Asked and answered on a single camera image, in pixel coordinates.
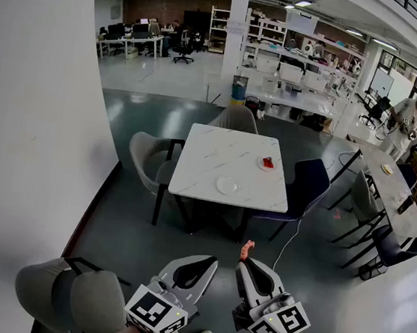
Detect whiteboard on stand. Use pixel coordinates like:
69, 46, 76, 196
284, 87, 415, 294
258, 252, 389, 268
367, 65, 397, 100

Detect white marble dining table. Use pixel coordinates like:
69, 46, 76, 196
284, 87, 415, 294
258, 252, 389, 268
162, 120, 298, 248

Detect white office desk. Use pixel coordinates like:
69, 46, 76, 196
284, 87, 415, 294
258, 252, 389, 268
94, 28, 165, 67

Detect white shelf unit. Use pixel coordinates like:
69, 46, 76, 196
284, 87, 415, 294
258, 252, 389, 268
206, 5, 232, 55

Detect small white fruit plate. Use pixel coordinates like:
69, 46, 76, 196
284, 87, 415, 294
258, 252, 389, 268
255, 155, 278, 173

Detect black bags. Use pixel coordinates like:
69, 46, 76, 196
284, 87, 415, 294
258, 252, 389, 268
299, 111, 327, 132

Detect small orange-pink food piece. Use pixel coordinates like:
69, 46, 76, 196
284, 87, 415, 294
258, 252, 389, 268
238, 239, 256, 263

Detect blue and yellow bin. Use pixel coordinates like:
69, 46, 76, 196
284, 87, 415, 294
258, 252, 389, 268
230, 75, 249, 107

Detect navy upholstered chair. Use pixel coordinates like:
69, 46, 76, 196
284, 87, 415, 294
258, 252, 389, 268
394, 162, 417, 190
246, 152, 334, 248
357, 221, 417, 287

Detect thin white cable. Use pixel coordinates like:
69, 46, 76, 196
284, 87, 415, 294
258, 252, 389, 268
323, 147, 364, 174

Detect white pillar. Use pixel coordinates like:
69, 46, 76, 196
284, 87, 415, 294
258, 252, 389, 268
221, 0, 251, 79

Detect black mesh bin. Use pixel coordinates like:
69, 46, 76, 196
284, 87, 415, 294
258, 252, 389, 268
243, 95, 261, 112

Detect white storage box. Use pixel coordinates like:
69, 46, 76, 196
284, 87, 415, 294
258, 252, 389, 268
302, 69, 329, 94
255, 53, 280, 76
277, 61, 305, 85

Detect grey upholstered chair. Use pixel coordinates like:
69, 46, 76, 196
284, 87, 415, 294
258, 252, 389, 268
120, 129, 187, 230
207, 101, 262, 135
8, 250, 136, 333
325, 166, 393, 252

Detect large white storage rack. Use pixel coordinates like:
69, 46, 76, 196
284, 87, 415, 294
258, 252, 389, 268
232, 7, 372, 138

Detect grey marble table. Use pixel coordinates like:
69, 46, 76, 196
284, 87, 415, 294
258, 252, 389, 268
320, 132, 417, 279

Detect black office chair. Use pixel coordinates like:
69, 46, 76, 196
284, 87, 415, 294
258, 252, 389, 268
171, 28, 198, 67
357, 93, 392, 129

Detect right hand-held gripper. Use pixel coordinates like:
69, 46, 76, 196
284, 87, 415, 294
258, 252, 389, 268
228, 255, 318, 333

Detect black box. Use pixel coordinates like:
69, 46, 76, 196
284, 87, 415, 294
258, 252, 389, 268
396, 193, 416, 217

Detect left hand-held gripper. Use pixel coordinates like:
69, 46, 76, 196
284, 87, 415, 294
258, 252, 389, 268
121, 245, 220, 333

